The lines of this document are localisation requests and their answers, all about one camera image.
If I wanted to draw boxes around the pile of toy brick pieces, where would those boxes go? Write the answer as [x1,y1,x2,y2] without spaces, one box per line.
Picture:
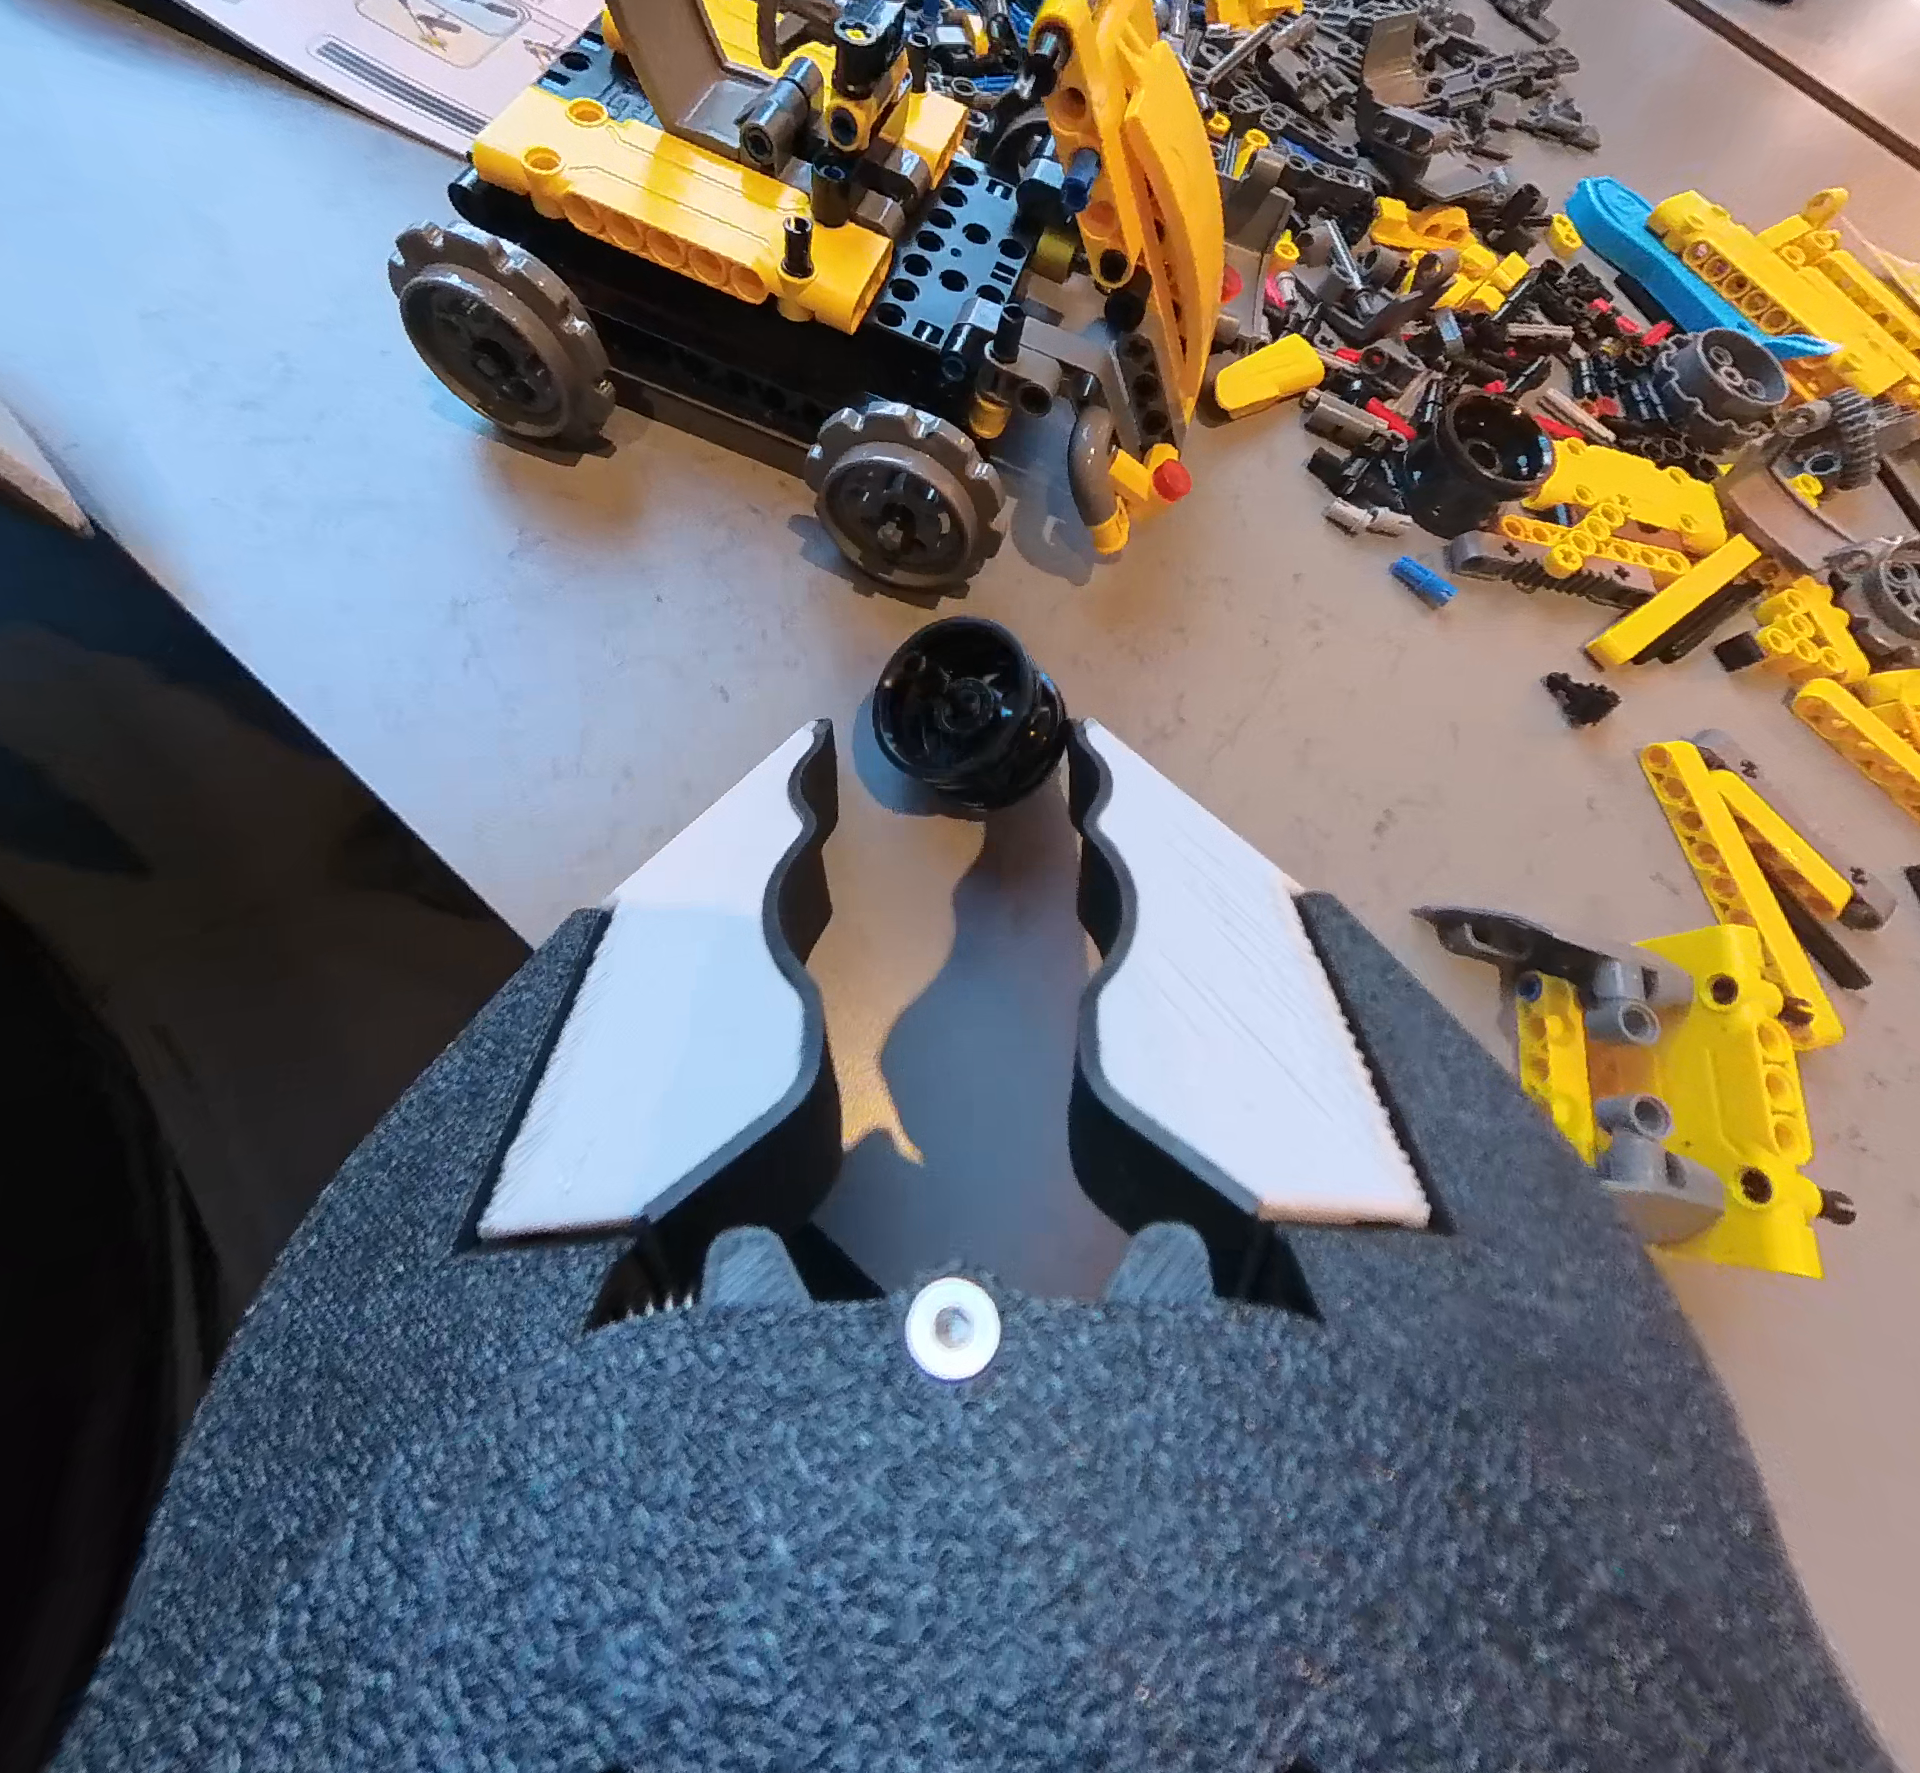
[840,0,1920,1280]

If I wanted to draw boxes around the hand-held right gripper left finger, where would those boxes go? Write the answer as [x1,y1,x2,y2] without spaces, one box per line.
[472,719,846,1243]

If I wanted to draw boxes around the black toy wheel rim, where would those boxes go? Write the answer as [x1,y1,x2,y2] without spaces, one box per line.
[858,620,1071,815]
[1412,388,1564,538]

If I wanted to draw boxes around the grey desk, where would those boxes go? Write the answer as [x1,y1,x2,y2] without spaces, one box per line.
[0,0,1920,1773]

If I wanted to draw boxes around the blue brick separator tool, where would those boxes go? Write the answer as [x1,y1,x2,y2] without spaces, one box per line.
[1564,176,1841,366]

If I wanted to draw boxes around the person's dark sweater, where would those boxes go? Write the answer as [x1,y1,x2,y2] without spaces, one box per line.
[0,497,527,1773]

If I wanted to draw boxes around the yellow grey brick assembly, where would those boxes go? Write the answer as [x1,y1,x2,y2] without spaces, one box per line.
[1416,903,1864,1280]

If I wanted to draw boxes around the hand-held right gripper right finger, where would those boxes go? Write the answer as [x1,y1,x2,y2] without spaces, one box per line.
[1065,718,1438,1233]

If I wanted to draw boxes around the yellow toy brick vehicle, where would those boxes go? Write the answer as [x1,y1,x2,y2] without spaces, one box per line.
[387,0,1223,604]

